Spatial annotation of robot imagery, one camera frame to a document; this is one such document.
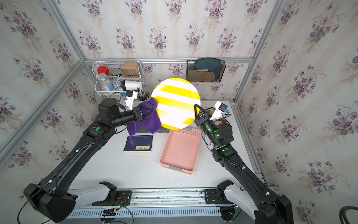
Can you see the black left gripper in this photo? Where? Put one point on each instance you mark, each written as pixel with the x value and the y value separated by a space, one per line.
pixel 138 114

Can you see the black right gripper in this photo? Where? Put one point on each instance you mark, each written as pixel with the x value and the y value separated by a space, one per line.
pixel 199 122

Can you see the purple microfibre cloth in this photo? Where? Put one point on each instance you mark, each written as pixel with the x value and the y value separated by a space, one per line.
pixel 151 119

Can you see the yellow striped round plate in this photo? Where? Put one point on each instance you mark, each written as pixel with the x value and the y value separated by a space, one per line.
pixel 175 99

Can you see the square floral plate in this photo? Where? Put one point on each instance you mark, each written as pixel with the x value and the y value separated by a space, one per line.
pixel 222 121

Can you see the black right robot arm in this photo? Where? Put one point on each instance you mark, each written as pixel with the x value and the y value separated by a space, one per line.
pixel 256 199

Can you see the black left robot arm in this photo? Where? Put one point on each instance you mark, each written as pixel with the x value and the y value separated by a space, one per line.
pixel 52 196

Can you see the teal plate in holder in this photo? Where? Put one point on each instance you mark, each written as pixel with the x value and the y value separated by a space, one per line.
pixel 211 64

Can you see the mint green pencil cup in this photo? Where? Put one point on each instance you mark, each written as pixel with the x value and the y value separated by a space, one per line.
pixel 143 96

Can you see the dark grey fashion book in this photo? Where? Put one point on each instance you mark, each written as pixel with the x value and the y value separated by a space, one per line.
pixel 144 130

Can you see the navy blue book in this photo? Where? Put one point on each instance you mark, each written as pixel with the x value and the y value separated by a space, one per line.
pixel 138 143

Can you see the round cork coaster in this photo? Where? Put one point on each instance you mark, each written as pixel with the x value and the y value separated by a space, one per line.
pixel 208 77

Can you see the pink perforated plastic tray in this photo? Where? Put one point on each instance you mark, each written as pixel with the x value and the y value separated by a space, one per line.
pixel 181 150

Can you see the clear plastic bottle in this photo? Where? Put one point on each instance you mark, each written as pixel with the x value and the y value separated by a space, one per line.
pixel 106 83

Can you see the red lidded jar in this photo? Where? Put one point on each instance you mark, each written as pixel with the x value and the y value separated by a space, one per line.
pixel 103 70

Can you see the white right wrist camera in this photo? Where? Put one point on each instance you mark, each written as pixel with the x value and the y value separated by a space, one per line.
pixel 220 110

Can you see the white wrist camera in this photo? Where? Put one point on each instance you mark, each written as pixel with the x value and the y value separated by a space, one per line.
pixel 220 110
pixel 130 97

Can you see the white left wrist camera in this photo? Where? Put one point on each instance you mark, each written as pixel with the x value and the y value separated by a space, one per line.
pixel 130 97

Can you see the black mesh wall holder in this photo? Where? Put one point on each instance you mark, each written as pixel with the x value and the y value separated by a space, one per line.
pixel 193 75

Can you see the white wire wall basket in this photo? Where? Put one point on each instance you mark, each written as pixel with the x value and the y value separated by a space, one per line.
pixel 115 76

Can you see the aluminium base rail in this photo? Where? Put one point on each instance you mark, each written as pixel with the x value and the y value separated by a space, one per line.
pixel 141 203

